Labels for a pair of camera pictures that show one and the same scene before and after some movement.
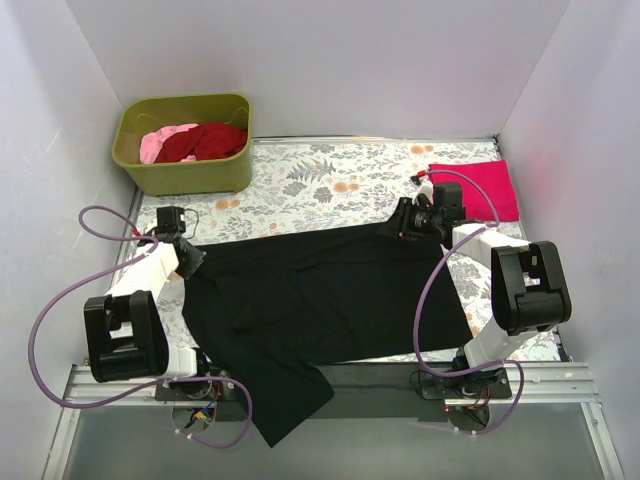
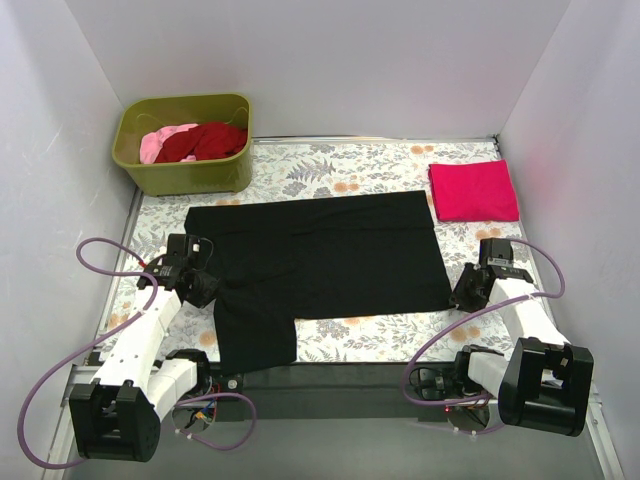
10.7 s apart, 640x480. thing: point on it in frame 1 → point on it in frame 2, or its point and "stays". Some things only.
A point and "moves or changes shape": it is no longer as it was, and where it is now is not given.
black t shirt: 276,309 moves or changes shape
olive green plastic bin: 224,174 stays
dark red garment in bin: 203,141 stays
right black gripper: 403,223 → 464,291
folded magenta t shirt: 493,177 stays
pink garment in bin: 151,142 stays
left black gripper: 192,257 → 206,288
